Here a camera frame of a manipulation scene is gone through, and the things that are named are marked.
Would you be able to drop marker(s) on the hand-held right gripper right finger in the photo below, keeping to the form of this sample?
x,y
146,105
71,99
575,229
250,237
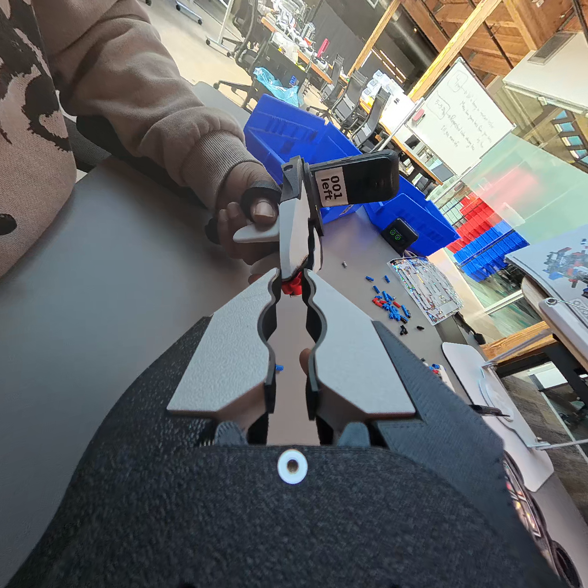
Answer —
x,y
363,367

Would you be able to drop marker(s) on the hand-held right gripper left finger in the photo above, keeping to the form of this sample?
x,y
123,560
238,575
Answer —
x,y
216,367

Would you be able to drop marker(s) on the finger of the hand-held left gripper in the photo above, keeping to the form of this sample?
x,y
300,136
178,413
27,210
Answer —
x,y
318,248
294,234

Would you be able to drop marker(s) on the red long brick connector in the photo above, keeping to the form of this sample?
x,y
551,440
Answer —
x,y
290,287

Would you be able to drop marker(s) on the person's left forearm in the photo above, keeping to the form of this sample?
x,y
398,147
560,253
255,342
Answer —
x,y
138,82

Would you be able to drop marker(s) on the grey desk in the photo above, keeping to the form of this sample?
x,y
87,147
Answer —
x,y
115,275

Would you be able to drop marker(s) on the person's left hand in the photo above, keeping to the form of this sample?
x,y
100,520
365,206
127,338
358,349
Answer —
x,y
229,220

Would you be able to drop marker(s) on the long wooden table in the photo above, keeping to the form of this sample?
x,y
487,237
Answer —
x,y
409,151

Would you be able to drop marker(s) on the black office chair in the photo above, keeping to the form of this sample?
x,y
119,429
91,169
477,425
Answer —
x,y
347,99
372,115

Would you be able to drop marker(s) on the black box with green lights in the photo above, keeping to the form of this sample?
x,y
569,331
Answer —
x,y
399,235

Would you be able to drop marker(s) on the pile of small brick pins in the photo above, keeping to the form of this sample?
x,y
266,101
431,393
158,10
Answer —
x,y
390,305

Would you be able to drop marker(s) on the blue labelled storage bin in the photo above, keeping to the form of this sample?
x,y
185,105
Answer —
x,y
294,133

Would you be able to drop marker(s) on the holographic sticker sheet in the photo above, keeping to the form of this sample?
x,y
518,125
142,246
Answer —
x,y
427,289

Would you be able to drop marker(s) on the blue plastic bag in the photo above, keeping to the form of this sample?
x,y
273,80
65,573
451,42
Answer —
x,y
275,87

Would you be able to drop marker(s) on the cluttered wooden workbench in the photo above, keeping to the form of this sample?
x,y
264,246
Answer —
x,y
298,50

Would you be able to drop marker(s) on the toy brick race car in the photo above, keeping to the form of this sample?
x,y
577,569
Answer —
x,y
521,496

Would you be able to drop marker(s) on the instruction booklet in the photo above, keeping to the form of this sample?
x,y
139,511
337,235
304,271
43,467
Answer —
x,y
565,266

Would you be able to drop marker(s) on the person's beige hoodie torso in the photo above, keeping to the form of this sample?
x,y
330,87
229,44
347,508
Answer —
x,y
32,160

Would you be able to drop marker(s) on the wall of red blue bins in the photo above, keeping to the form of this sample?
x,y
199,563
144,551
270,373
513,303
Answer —
x,y
487,243

